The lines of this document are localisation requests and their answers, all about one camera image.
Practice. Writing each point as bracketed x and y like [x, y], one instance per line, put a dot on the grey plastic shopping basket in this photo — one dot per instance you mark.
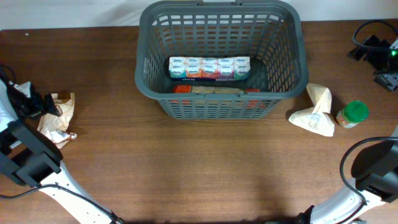
[269, 32]

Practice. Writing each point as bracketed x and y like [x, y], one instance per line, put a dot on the beige paper flour bag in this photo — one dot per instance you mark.
[316, 119]

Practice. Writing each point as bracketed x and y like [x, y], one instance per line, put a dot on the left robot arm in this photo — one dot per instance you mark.
[30, 158]

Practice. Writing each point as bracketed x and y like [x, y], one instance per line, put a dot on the brown snack bag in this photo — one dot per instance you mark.
[55, 128]

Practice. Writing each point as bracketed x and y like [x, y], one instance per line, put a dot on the spaghetti packet with orange ends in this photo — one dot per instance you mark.
[211, 89]

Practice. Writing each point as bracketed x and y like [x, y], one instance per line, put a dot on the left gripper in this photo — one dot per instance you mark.
[36, 107]

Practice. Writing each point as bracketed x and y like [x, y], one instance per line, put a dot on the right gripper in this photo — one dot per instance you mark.
[388, 81]

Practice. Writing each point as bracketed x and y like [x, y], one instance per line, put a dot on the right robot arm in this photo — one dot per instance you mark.
[373, 183]

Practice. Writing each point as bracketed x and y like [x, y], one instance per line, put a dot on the green lidded spice jar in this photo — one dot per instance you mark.
[352, 114]

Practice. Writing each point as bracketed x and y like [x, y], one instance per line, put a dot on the white tissue multipack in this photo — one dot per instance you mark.
[209, 68]

